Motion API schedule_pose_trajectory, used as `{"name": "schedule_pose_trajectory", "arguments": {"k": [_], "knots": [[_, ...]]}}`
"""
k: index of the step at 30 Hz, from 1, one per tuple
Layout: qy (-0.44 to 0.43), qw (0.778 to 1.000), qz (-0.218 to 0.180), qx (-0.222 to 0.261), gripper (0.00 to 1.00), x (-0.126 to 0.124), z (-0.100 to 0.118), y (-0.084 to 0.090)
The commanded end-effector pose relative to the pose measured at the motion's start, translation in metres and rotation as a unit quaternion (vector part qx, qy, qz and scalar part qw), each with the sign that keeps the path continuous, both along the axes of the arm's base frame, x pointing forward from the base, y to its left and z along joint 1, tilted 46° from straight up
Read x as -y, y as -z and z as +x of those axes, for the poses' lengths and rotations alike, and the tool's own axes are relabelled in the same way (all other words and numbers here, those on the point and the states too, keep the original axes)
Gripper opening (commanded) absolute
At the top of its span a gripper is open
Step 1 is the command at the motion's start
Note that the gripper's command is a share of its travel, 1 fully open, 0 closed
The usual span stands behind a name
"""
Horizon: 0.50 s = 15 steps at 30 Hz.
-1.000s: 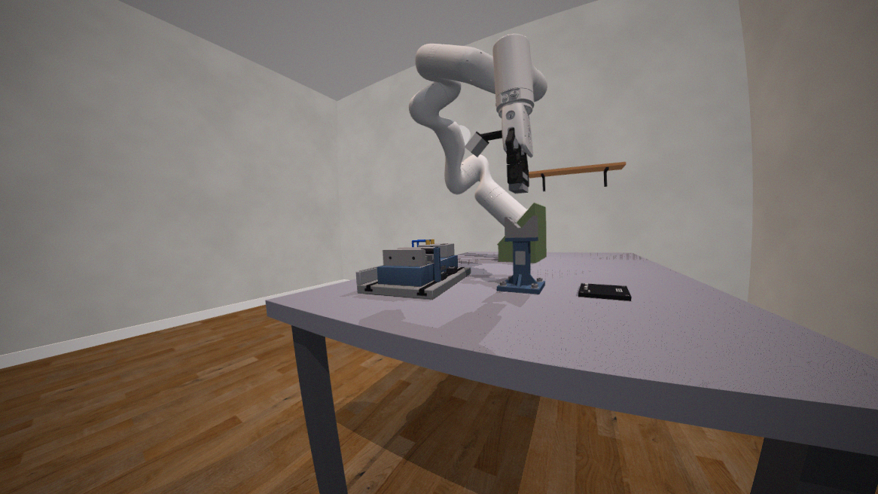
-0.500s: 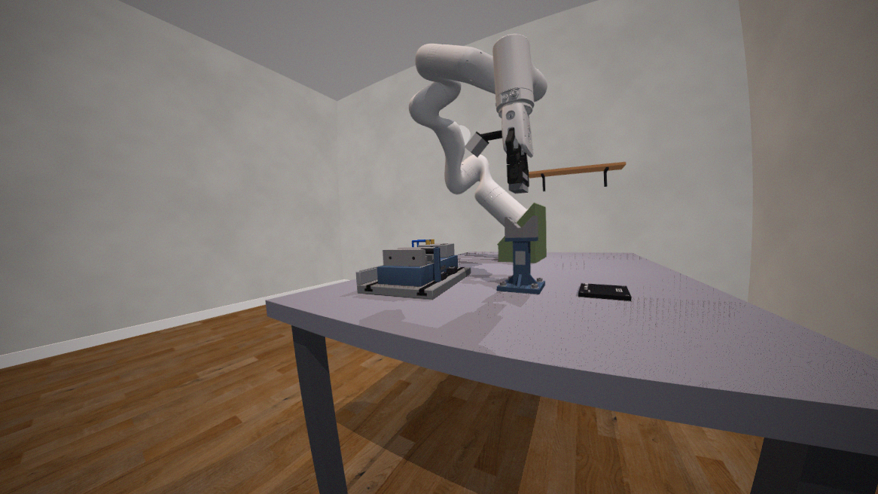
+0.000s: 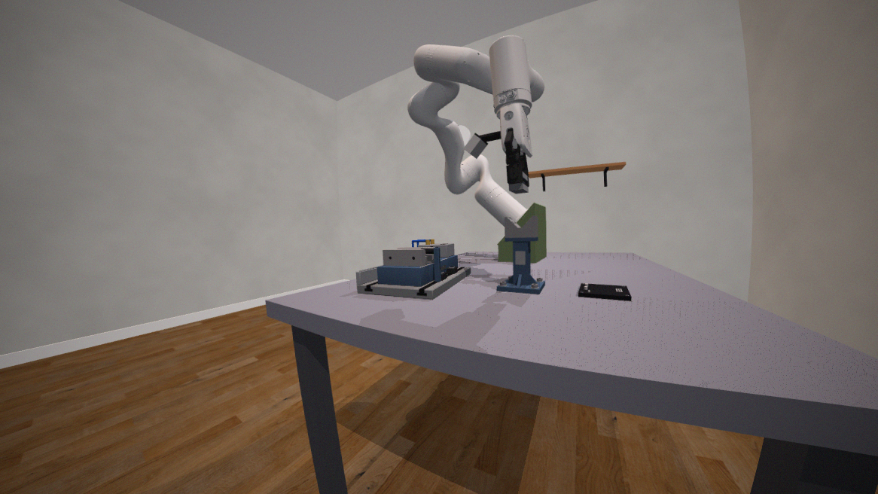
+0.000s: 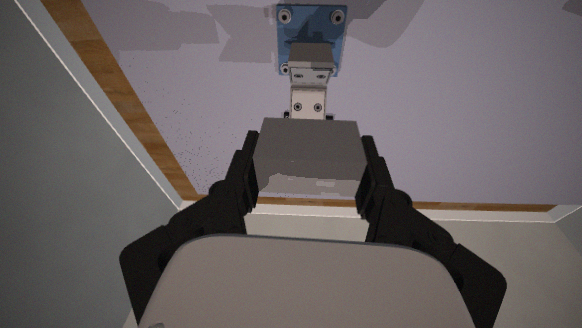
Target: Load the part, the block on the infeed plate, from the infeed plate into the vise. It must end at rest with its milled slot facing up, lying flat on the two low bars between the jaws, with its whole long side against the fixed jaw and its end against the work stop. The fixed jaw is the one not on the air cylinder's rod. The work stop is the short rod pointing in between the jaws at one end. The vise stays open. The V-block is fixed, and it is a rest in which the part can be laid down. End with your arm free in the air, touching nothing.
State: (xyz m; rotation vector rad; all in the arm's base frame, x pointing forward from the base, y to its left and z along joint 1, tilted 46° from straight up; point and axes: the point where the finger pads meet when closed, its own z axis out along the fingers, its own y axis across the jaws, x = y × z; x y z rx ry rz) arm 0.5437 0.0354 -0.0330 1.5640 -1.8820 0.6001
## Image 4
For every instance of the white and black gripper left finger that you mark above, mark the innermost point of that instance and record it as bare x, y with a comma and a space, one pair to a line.
222, 211

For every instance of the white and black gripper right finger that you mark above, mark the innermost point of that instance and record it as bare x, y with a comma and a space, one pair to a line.
377, 201

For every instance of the grey rectangular block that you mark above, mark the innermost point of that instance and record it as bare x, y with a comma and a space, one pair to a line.
309, 156

